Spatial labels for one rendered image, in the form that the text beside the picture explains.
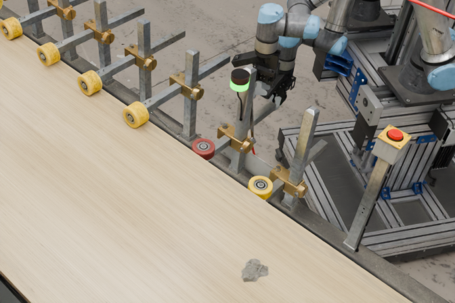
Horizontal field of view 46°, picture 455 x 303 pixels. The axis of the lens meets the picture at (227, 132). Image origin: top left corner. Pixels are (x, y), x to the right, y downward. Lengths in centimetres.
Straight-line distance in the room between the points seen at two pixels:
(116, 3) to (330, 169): 235
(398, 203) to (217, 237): 138
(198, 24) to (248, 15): 44
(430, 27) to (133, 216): 107
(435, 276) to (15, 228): 198
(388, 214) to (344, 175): 31
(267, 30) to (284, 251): 68
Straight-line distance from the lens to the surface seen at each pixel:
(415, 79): 204
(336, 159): 290
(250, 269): 153
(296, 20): 171
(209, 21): 422
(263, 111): 207
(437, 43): 181
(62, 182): 176
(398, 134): 154
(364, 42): 243
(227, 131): 195
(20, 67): 225
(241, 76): 170
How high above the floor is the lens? 220
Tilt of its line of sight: 43 degrees down
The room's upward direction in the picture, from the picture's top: 6 degrees clockwise
